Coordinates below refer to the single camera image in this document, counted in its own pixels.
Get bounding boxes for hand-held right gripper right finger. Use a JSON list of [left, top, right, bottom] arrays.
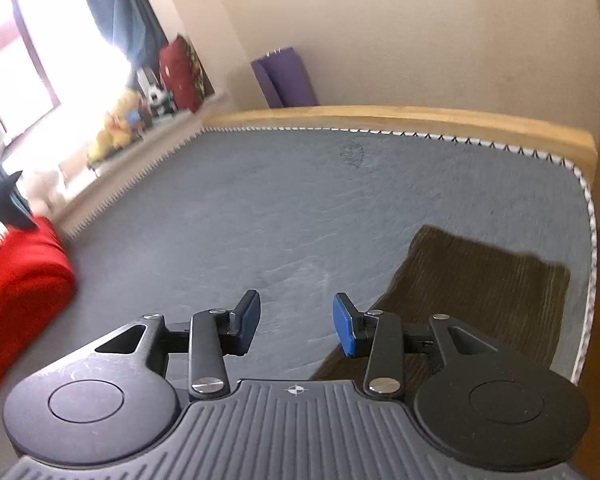
[[333, 292, 502, 401]]

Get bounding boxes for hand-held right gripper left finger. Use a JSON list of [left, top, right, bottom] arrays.
[[95, 290, 262, 401]]

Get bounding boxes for brown corduroy pants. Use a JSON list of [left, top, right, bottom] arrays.
[[310, 225, 572, 384]]

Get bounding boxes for red folded blanket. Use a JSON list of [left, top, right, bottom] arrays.
[[0, 216, 77, 394]]

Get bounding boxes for purple rolled yoga mat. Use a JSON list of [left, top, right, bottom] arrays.
[[251, 57, 286, 109], [265, 47, 320, 108]]

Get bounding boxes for yellow plush toy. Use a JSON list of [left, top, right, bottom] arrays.
[[87, 89, 142, 162]]

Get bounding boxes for black and white plush toy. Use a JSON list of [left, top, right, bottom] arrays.
[[146, 81, 177, 117]]

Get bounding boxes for red bag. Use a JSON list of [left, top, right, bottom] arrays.
[[158, 35, 204, 114]]

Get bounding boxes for leaning picture board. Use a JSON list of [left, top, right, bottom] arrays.
[[179, 34, 217, 102]]

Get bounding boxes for bright window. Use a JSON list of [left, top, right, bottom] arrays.
[[0, 0, 133, 153]]

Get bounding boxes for wooden bed frame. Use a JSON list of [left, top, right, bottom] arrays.
[[202, 105, 599, 169]]

